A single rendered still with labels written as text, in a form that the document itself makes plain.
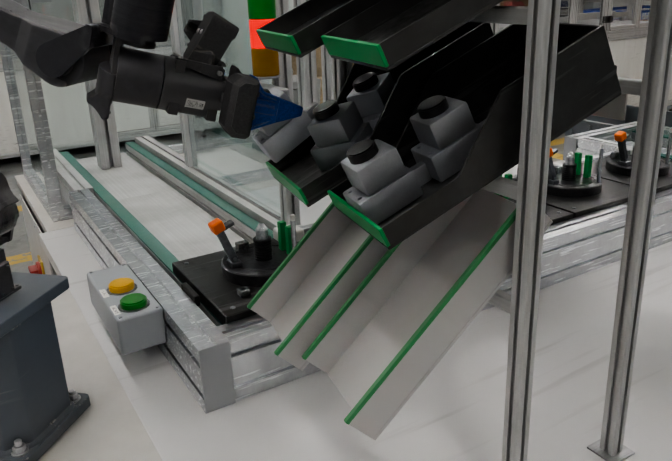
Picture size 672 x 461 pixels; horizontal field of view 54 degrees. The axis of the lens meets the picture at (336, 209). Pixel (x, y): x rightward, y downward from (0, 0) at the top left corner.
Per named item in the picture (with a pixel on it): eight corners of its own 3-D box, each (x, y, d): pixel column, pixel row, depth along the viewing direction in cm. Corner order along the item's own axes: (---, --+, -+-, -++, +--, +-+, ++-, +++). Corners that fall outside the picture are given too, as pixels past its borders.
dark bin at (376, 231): (389, 251, 60) (355, 184, 56) (336, 209, 71) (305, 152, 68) (622, 94, 64) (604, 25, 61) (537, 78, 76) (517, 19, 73)
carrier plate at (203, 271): (226, 329, 95) (225, 316, 94) (172, 272, 115) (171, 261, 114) (364, 286, 107) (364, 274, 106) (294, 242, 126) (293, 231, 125)
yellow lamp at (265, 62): (260, 77, 118) (258, 49, 117) (248, 75, 122) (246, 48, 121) (284, 74, 121) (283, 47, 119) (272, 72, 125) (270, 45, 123)
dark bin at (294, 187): (308, 208, 72) (276, 151, 69) (273, 178, 83) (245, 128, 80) (509, 79, 77) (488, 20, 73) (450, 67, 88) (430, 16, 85)
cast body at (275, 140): (276, 164, 76) (239, 117, 72) (265, 155, 79) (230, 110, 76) (332, 118, 76) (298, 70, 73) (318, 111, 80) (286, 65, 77)
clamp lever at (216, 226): (231, 265, 105) (211, 227, 102) (226, 260, 107) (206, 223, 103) (250, 252, 107) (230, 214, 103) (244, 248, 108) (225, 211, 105)
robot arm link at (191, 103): (167, 127, 63) (178, 63, 61) (144, 96, 79) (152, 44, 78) (250, 141, 66) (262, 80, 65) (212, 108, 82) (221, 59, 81)
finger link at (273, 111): (245, 133, 69) (256, 77, 68) (237, 126, 73) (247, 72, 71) (306, 143, 72) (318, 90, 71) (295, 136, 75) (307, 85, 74)
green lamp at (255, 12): (255, 19, 115) (253, -10, 114) (244, 19, 119) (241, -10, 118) (281, 18, 118) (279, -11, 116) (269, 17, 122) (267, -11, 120)
